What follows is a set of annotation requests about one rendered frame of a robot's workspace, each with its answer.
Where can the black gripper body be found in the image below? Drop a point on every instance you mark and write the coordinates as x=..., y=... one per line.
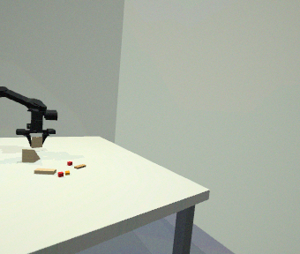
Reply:
x=36, y=127

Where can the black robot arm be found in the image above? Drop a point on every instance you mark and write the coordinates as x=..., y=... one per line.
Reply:
x=37, y=108

